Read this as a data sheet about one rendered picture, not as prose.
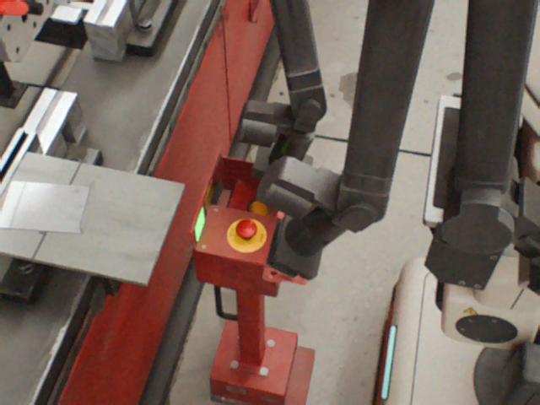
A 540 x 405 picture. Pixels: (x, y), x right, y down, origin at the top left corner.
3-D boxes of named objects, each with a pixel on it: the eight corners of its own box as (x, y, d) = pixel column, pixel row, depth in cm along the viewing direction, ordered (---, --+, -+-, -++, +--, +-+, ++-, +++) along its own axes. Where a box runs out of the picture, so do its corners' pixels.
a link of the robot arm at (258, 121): (324, 105, 116) (319, 79, 123) (252, 90, 115) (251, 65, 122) (303, 167, 123) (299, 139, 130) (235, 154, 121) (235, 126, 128)
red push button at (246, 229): (255, 248, 135) (254, 238, 132) (233, 244, 136) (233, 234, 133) (260, 230, 137) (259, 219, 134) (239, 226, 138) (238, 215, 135)
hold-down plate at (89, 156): (33, 306, 117) (28, 298, 115) (1, 299, 118) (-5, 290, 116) (104, 159, 134) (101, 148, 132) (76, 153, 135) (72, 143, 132)
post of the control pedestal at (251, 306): (260, 366, 191) (258, 261, 147) (240, 362, 192) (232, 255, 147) (265, 347, 194) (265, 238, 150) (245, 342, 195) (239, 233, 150)
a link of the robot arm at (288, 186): (380, 219, 85) (390, 161, 90) (294, 176, 82) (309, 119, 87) (327, 257, 95) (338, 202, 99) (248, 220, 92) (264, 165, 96)
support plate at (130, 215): (147, 287, 106) (146, 283, 106) (-25, 249, 110) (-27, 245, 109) (185, 187, 116) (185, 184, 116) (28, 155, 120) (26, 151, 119)
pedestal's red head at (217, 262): (277, 299, 142) (278, 251, 127) (196, 282, 144) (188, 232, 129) (298, 213, 153) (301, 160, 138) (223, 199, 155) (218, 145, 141)
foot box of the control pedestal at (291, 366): (302, 422, 195) (304, 406, 185) (209, 400, 198) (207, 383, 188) (316, 350, 206) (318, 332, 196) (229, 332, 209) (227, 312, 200)
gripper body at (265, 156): (258, 145, 135) (267, 121, 129) (311, 162, 136) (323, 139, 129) (250, 173, 131) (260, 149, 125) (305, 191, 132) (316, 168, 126)
